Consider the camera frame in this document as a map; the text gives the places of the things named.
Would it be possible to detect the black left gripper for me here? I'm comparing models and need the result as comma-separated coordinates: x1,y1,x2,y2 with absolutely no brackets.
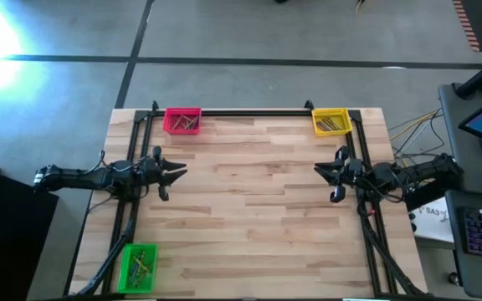
140,145,188,202

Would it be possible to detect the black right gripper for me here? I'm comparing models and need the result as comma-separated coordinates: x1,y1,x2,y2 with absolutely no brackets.
314,145,370,204

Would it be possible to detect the red plastic basket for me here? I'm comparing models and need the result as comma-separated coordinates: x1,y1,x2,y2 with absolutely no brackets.
162,107,203,135

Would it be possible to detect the yellow plastic basket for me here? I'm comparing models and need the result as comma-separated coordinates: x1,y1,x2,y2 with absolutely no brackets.
310,107,354,137

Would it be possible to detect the white paper sheet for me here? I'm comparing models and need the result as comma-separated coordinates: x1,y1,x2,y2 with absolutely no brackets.
411,196,455,244

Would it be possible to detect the green plastic basket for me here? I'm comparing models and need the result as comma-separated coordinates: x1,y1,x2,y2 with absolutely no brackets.
116,243,159,294

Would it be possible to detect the grey desk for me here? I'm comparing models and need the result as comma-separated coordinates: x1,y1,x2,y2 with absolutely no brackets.
438,82,482,197
444,190,482,300

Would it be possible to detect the black cabinet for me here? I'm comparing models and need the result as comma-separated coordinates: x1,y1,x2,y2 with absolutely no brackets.
0,152,60,301

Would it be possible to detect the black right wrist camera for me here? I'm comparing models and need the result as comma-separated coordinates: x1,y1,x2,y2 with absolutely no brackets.
346,158,367,181

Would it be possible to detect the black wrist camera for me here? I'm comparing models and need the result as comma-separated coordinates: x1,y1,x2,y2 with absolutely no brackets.
346,158,367,181
138,161,159,181

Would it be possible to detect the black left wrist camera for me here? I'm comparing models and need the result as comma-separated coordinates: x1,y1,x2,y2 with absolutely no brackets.
138,161,159,181

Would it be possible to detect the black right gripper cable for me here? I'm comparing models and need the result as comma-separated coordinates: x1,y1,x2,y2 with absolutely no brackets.
360,177,408,206

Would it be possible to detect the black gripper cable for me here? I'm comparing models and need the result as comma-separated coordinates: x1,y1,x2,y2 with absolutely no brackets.
93,149,152,200
360,177,408,206

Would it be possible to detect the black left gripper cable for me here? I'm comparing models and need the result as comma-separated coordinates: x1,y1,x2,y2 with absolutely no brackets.
93,149,152,200

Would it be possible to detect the black aluminium rig frame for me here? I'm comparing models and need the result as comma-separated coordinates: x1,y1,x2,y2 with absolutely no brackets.
67,99,426,298

